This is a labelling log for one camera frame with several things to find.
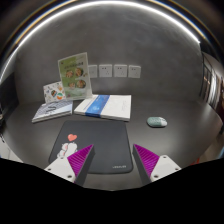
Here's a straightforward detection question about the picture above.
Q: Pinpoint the small colourful card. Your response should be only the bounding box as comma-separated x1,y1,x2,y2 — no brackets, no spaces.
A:
43,82,65,103

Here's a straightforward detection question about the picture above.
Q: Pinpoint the white wall socket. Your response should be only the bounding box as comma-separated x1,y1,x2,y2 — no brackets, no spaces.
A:
114,64,127,78
99,64,112,78
88,65,98,78
128,65,141,78

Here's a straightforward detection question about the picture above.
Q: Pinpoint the white book with blue band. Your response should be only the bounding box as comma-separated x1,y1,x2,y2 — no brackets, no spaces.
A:
74,95,131,121

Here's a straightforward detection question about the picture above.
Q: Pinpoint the pale green computer mouse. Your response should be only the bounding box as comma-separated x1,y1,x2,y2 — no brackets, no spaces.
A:
147,117,167,127

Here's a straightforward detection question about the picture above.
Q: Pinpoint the green menu sign stand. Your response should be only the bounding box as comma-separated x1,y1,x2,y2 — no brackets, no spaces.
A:
58,52,92,100

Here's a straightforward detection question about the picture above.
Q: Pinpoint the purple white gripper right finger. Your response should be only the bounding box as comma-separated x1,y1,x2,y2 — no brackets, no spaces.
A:
133,144,180,185

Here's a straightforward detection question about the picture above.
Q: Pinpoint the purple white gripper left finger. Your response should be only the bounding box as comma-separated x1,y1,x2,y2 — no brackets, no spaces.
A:
45,145,95,186

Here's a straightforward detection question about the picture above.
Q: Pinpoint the black mouse pad with cartoon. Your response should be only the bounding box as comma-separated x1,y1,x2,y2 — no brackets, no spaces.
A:
49,121,133,174

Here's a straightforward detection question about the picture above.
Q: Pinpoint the grey patterned book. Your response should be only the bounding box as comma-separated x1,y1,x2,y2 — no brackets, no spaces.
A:
32,101,73,123

